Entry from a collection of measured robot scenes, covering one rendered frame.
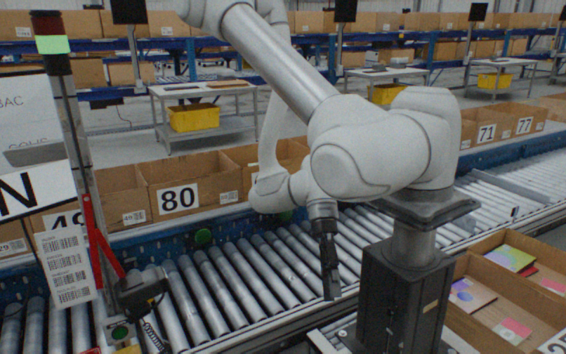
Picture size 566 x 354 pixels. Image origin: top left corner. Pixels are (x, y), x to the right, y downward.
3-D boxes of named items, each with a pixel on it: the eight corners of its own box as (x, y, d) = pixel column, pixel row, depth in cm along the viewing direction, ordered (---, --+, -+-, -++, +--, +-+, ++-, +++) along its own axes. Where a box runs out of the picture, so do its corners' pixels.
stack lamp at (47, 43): (38, 54, 68) (29, 17, 66) (39, 52, 72) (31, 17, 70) (70, 53, 70) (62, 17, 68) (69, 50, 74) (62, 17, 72)
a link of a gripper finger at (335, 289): (338, 269, 100) (338, 268, 99) (341, 297, 97) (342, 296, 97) (326, 270, 100) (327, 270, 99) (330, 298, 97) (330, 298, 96)
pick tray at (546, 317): (519, 383, 102) (527, 356, 98) (411, 299, 133) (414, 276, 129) (574, 342, 115) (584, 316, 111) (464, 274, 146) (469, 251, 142)
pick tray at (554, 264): (571, 331, 119) (581, 306, 115) (461, 270, 148) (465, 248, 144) (608, 297, 134) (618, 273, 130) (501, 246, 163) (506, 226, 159)
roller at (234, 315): (239, 343, 122) (238, 331, 120) (192, 259, 163) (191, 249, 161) (253, 336, 124) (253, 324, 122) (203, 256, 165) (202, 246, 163)
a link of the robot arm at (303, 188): (345, 204, 115) (306, 213, 121) (338, 156, 121) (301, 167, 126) (330, 194, 106) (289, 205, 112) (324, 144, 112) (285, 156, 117)
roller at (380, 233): (416, 269, 157) (418, 258, 155) (340, 216, 199) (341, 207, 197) (425, 265, 159) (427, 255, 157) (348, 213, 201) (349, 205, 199)
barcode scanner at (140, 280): (178, 307, 94) (166, 274, 90) (128, 330, 90) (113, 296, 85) (171, 291, 100) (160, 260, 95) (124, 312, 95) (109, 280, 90)
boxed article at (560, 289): (566, 289, 137) (567, 286, 136) (557, 313, 126) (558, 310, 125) (542, 281, 141) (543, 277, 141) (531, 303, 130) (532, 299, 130)
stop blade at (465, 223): (472, 237, 176) (475, 220, 172) (399, 199, 213) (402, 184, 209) (472, 237, 176) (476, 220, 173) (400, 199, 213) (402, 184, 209)
